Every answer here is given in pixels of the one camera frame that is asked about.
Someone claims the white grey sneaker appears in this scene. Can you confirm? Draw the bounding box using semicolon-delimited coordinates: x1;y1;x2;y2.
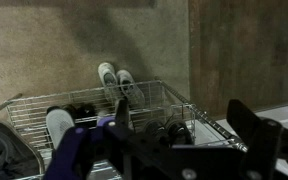
115;69;147;109
97;62;119;89

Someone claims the grey slipper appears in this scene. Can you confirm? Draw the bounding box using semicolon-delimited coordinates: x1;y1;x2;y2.
45;107;76;150
0;119;46;180

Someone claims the black shoe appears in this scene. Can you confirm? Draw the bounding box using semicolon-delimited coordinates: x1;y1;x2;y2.
77;102;99;121

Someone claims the chrome wire shoe rack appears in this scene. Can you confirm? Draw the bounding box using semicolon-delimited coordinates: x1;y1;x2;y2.
3;79;249;180

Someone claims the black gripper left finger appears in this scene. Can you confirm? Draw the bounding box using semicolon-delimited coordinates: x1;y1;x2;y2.
114;97;132;130

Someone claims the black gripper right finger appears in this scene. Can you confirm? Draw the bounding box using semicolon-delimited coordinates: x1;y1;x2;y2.
226;98;284;158

